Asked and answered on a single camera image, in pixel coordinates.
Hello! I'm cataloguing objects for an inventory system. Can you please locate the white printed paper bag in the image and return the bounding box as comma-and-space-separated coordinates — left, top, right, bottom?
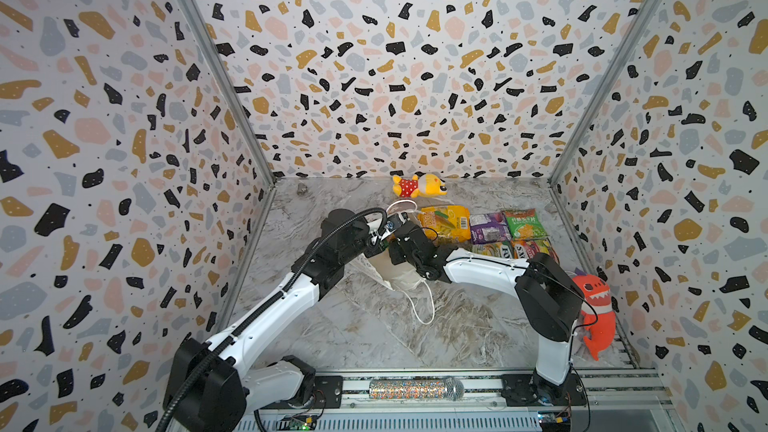
353, 233, 435, 325

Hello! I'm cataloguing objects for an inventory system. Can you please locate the yellow lemon candy bag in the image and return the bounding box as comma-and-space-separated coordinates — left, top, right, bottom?
417, 205, 471, 244

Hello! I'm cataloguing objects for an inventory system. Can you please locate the purple snack packet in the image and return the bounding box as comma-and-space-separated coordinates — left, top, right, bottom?
470, 212, 512, 245

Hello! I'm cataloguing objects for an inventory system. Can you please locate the green corn chips bag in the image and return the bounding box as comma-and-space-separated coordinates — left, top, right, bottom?
502, 209, 548, 240

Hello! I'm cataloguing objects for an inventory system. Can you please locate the Fox's fruits candy bag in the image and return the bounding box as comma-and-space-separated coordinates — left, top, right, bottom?
511, 238, 560, 263

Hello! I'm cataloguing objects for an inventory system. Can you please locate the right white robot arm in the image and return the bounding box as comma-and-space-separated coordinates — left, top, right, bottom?
383, 221, 585, 400

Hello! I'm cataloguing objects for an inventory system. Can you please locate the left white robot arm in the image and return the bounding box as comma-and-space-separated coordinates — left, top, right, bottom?
156, 208, 390, 431

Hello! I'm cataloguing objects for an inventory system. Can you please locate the yellow plush toy red dress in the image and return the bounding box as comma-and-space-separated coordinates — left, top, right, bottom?
392, 174, 447, 198

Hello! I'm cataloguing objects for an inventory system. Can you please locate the glittery cylinder tube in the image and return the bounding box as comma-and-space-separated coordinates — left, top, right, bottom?
368, 377, 465, 401

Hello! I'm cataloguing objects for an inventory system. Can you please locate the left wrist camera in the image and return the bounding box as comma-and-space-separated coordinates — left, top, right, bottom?
368, 213, 408, 244

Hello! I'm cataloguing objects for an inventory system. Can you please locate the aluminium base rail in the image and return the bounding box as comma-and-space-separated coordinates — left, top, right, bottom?
232, 369, 682, 431

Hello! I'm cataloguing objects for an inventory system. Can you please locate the aluminium left corner post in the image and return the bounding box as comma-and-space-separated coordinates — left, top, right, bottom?
178, 0, 275, 189

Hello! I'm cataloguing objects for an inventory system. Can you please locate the aluminium corner post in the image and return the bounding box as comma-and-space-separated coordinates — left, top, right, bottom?
548, 0, 662, 189
178, 0, 275, 189

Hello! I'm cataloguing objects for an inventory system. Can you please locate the aluminium right corner post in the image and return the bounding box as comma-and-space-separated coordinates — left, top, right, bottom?
548, 0, 662, 189

